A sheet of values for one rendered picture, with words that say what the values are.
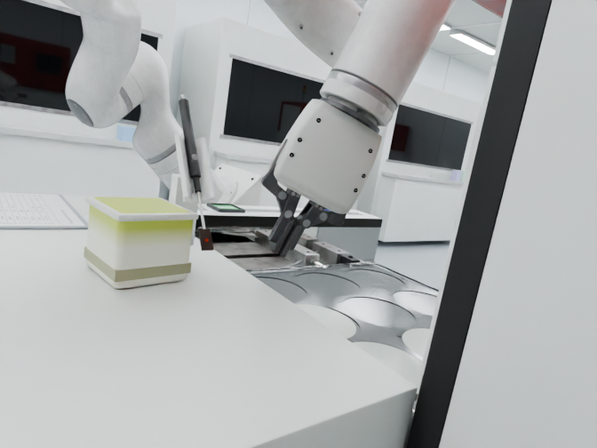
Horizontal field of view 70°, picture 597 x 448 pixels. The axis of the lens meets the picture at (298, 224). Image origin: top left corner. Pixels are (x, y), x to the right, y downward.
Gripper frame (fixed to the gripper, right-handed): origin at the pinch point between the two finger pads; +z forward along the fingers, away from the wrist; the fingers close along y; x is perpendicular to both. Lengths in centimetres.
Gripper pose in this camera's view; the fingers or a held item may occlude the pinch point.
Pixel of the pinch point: (284, 236)
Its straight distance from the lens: 49.2
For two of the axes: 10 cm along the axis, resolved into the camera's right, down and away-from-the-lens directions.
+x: 2.0, 2.3, -9.5
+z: -4.7, 8.7, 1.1
